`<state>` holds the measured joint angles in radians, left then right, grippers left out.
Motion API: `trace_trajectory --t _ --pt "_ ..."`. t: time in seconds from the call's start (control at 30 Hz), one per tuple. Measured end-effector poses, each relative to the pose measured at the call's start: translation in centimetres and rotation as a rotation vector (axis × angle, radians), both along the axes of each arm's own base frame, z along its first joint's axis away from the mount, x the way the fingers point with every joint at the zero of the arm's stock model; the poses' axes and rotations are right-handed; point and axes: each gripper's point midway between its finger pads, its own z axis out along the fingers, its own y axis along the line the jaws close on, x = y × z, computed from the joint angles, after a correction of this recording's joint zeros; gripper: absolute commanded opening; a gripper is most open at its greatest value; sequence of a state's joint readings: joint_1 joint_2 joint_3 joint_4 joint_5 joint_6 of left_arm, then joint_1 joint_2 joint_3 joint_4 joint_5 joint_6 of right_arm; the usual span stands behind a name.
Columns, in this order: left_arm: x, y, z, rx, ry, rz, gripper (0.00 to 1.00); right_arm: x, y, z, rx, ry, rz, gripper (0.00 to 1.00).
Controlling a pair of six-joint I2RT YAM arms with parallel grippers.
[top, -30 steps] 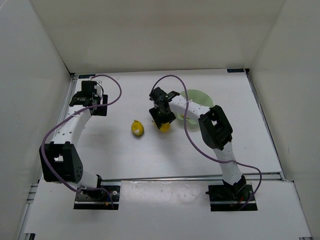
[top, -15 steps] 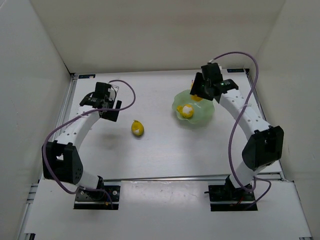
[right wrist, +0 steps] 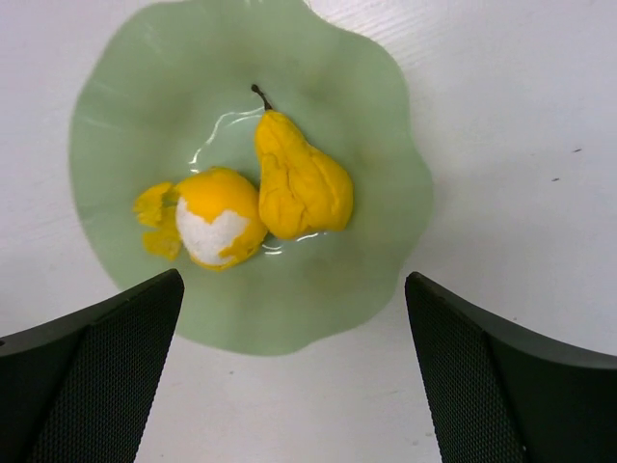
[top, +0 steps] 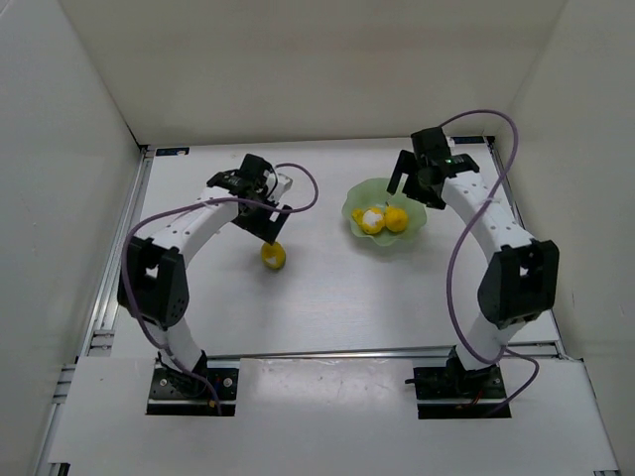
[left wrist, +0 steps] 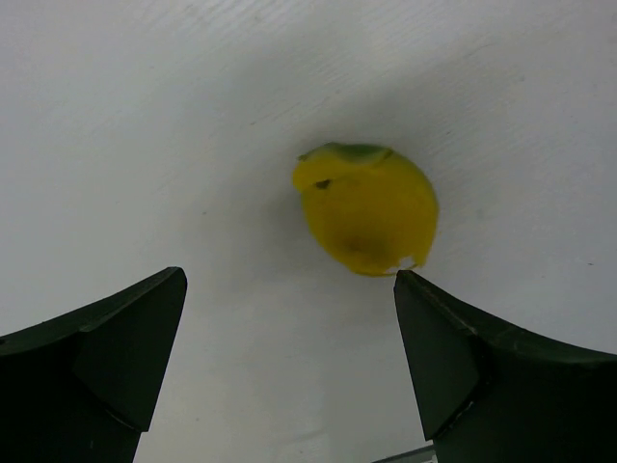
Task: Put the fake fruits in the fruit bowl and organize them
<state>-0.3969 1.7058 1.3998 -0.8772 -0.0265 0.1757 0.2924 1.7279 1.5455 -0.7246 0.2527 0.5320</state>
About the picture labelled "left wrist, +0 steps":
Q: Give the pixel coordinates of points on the yellow fake lemon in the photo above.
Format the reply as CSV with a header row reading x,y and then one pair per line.
x,y
368,206

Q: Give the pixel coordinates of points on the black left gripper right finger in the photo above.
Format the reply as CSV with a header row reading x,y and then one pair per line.
x,y
488,390

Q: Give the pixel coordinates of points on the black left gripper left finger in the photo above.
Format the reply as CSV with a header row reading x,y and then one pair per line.
x,y
83,386

